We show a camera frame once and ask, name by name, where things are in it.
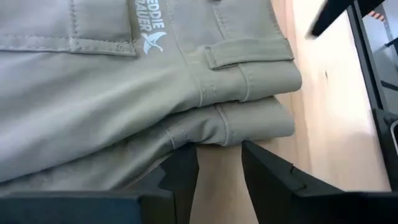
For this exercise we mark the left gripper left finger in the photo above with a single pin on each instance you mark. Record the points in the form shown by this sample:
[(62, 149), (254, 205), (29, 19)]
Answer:
[(140, 208)]

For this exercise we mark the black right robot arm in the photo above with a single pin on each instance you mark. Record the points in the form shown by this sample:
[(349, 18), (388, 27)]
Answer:
[(332, 12)]

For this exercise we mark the khaki shorts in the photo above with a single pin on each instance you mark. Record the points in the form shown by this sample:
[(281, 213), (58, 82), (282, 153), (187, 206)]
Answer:
[(109, 93)]

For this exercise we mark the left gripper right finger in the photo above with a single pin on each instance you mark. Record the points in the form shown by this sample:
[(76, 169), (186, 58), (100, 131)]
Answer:
[(295, 205)]

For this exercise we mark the orange striped strip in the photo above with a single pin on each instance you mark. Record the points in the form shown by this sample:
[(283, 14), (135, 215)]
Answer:
[(377, 15)]

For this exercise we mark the black metal table frame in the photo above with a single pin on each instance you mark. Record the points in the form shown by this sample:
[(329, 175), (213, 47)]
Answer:
[(385, 130)]

